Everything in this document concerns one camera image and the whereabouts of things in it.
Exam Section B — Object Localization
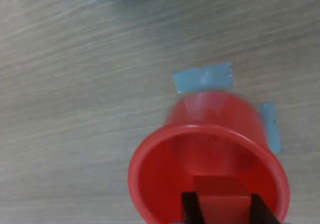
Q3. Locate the red plastic cup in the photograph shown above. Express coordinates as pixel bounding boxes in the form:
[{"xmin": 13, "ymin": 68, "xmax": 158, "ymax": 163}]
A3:
[{"xmin": 127, "ymin": 91, "xmax": 291, "ymax": 224}]

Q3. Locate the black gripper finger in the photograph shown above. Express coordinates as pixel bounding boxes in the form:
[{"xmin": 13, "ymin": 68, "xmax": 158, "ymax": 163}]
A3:
[
  {"xmin": 181, "ymin": 192, "xmax": 206, "ymax": 224},
  {"xmin": 250, "ymin": 194, "xmax": 281, "ymax": 224}
]

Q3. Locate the red cube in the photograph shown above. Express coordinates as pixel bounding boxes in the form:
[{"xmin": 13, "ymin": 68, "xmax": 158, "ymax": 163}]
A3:
[{"xmin": 192, "ymin": 175, "xmax": 253, "ymax": 224}]

